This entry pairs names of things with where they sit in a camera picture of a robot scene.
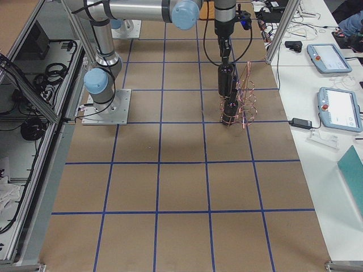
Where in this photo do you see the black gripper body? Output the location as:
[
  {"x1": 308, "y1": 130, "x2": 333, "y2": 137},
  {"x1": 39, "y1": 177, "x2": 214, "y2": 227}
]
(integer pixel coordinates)
[{"x1": 214, "y1": 8, "x2": 251, "y2": 38}]

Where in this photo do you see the dark wine bottle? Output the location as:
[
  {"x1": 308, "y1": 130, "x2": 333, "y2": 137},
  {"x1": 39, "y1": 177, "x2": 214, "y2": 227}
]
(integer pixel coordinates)
[
  {"x1": 218, "y1": 63, "x2": 235, "y2": 98},
  {"x1": 229, "y1": 75, "x2": 238, "y2": 103},
  {"x1": 222, "y1": 96, "x2": 238, "y2": 126}
]

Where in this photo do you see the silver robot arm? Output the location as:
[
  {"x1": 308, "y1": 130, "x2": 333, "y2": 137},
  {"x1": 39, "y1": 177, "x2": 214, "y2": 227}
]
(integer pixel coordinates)
[
  {"x1": 110, "y1": 19, "x2": 134, "y2": 32},
  {"x1": 63, "y1": 1, "x2": 252, "y2": 102}
]

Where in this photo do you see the dark wine bottle front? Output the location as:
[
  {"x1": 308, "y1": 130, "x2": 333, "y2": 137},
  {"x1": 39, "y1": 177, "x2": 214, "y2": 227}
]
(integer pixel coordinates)
[{"x1": 222, "y1": 96, "x2": 238, "y2": 126}]

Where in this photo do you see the black handheld device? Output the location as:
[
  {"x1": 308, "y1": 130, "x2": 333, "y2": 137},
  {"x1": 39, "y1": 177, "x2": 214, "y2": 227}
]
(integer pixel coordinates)
[{"x1": 284, "y1": 41, "x2": 302, "y2": 53}]

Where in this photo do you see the upper teach pendant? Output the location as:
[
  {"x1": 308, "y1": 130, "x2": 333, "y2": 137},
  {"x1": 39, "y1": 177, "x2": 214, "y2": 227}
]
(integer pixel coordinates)
[{"x1": 307, "y1": 44, "x2": 352, "y2": 74}]

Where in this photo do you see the teach pendant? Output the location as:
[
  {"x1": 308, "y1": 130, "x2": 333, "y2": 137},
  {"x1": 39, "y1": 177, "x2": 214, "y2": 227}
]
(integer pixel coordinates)
[
  {"x1": 307, "y1": 44, "x2": 352, "y2": 74},
  {"x1": 318, "y1": 87, "x2": 362, "y2": 133}
]

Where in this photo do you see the black power adapter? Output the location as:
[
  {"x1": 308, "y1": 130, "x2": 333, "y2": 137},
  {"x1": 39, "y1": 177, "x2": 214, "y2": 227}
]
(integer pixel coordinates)
[{"x1": 289, "y1": 118, "x2": 313, "y2": 130}]

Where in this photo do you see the lower teach pendant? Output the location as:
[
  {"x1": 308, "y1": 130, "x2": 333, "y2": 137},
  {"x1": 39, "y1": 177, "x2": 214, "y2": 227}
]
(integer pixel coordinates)
[{"x1": 318, "y1": 87, "x2": 362, "y2": 133}]

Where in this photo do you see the clear acrylic stand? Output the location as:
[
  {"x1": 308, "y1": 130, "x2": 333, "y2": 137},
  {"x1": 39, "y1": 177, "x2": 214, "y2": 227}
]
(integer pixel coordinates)
[{"x1": 306, "y1": 130, "x2": 340, "y2": 151}]

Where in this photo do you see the teal board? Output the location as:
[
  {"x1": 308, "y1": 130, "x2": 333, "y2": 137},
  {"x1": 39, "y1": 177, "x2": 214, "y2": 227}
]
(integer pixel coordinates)
[{"x1": 337, "y1": 146, "x2": 363, "y2": 214}]

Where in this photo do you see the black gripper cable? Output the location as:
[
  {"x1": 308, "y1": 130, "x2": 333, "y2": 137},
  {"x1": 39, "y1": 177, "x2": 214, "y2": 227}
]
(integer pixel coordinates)
[{"x1": 202, "y1": 16, "x2": 254, "y2": 67}]

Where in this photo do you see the copper wire bottle basket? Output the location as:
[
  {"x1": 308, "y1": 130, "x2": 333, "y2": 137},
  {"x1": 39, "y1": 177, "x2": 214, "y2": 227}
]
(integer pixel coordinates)
[{"x1": 220, "y1": 61, "x2": 257, "y2": 128}]

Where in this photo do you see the aluminium frame post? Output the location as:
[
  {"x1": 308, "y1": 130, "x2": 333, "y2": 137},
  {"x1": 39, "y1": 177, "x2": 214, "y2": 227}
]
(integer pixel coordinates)
[{"x1": 265, "y1": 0, "x2": 300, "y2": 65}]

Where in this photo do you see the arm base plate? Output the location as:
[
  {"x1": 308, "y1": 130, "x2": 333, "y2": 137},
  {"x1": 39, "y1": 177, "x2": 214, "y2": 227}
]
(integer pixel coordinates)
[
  {"x1": 110, "y1": 19, "x2": 142, "y2": 40},
  {"x1": 82, "y1": 89, "x2": 132, "y2": 125}
]

